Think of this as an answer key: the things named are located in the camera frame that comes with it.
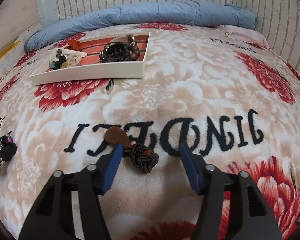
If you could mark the clear plastic headboard cover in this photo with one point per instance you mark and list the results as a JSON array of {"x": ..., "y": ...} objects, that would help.
[{"x": 48, "y": 12}]

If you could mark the cream crochet flower scrunchie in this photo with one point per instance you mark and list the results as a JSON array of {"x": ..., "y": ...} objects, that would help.
[{"x": 72, "y": 60}]

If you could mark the blue folded quilt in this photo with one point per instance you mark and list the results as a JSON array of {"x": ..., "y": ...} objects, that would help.
[{"x": 203, "y": 14}]

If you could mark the red fabric scrunchie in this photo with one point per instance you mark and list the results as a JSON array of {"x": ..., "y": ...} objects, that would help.
[{"x": 75, "y": 45}]

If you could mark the black scrunchie with charm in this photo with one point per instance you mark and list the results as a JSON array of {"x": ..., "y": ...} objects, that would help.
[{"x": 55, "y": 64}]

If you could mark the pink floral pillow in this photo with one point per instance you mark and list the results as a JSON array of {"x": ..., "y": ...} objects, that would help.
[{"x": 243, "y": 34}]

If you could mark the black knot brown leaf keychain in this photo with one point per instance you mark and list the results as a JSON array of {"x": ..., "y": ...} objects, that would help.
[{"x": 142, "y": 157}]

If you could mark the black rainbow beaded hair claw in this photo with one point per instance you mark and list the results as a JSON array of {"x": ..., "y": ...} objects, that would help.
[{"x": 6, "y": 139}]

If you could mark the small black hair claw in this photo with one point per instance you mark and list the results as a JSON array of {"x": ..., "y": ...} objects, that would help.
[{"x": 117, "y": 45}]

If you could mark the felt hair clip with ball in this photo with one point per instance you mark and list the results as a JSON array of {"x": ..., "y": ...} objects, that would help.
[{"x": 62, "y": 51}]

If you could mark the yellow stick at bedside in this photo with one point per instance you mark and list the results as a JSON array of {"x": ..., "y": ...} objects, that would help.
[{"x": 8, "y": 47}]

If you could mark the white tray brick-pattern bottom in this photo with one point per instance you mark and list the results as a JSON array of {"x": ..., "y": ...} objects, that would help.
[{"x": 91, "y": 67}]

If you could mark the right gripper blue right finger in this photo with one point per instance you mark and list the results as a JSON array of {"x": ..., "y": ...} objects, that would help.
[{"x": 193, "y": 165}]

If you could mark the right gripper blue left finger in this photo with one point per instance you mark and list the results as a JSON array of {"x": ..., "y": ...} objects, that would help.
[{"x": 108, "y": 165}]

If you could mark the black braided bracelet silver charm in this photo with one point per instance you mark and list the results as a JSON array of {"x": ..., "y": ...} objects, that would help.
[{"x": 113, "y": 55}]

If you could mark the floral plush blanket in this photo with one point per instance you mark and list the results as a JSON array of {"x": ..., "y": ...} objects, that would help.
[{"x": 234, "y": 103}]

